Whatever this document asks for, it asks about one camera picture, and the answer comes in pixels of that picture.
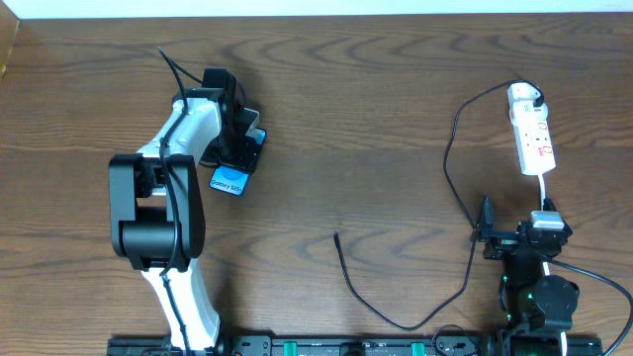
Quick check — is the blue screen Samsung smartphone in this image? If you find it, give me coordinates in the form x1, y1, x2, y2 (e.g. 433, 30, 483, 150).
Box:
209, 129, 267, 196

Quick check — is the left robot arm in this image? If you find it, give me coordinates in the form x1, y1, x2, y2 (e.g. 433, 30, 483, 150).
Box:
109, 68, 267, 355

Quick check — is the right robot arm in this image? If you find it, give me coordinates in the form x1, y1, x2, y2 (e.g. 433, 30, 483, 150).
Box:
471, 195, 580, 355

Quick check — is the white USB charger adapter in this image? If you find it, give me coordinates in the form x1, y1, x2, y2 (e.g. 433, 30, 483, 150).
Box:
506, 82, 547, 126

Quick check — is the white power strip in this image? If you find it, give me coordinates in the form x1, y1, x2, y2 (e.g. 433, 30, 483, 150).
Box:
509, 102, 556, 176

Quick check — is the black USB charging cable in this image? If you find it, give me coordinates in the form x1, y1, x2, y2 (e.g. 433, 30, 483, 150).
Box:
333, 78, 546, 332

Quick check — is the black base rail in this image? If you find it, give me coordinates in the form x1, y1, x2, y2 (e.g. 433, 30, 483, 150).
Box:
105, 335, 602, 356

